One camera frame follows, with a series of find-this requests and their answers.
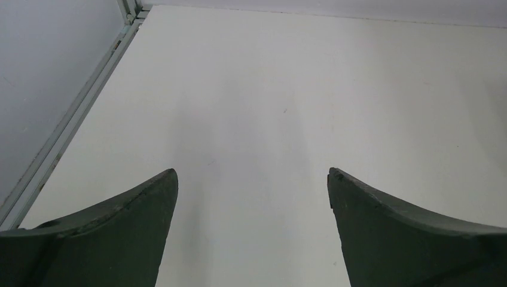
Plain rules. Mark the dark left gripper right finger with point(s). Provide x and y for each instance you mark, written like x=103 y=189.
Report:
x=386 y=241

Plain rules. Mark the aluminium table frame rail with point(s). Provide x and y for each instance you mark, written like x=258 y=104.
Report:
x=21 y=197

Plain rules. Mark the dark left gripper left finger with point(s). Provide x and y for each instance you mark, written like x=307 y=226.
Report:
x=117 y=242

